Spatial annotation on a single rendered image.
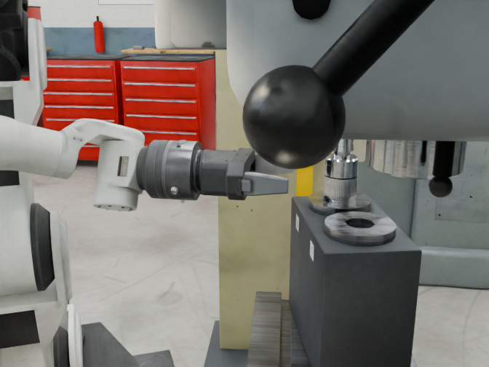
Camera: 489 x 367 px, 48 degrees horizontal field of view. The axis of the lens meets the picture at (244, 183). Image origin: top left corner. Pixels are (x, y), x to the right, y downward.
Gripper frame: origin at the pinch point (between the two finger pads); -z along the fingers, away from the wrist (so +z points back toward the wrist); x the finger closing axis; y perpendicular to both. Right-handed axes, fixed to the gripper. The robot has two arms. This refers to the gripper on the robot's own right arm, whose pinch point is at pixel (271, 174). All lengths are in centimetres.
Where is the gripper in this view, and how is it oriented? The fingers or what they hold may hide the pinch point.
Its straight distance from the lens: 80.8
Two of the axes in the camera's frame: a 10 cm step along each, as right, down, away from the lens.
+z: -9.9, -0.5, 1.5
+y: 0.0, 9.6, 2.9
